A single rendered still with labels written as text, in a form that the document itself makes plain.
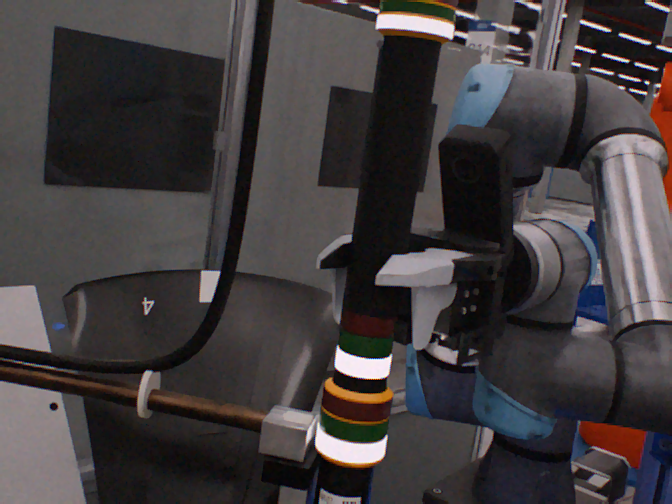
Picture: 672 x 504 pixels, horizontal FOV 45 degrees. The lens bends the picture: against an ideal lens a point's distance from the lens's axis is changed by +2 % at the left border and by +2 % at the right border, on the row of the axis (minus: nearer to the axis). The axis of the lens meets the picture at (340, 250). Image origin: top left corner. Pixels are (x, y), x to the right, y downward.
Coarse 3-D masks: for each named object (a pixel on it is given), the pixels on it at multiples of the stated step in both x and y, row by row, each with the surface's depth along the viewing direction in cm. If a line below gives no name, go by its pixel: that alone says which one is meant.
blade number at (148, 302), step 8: (136, 296) 64; (144, 296) 64; (152, 296) 64; (160, 296) 64; (136, 304) 63; (144, 304) 63; (152, 304) 63; (160, 304) 63; (136, 312) 63; (144, 312) 63; (152, 312) 63; (160, 312) 63; (136, 320) 63; (144, 320) 63; (152, 320) 63
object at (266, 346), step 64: (128, 320) 63; (192, 320) 63; (256, 320) 63; (320, 320) 64; (192, 384) 59; (256, 384) 59; (320, 384) 60; (128, 448) 57; (192, 448) 56; (256, 448) 56
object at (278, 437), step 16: (272, 416) 50; (272, 432) 49; (288, 432) 49; (304, 432) 49; (272, 448) 49; (288, 448) 49; (304, 448) 49; (272, 464) 49; (288, 464) 49; (304, 464) 49; (272, 480) 49; (288, 480) 49; (304, 480) 49; (288, 496) 50; (304, 496) 49
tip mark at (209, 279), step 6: (204, 276) 65; (210, 276) 66; (216, 276) 66; (204, 282) 65; (210, 282) 65; (216, 282) 65; (204, 288) 65; (210, 288) 65; (204, 294) 64; (210, 294) 64; (204, 300) 64; (210, 300) 64
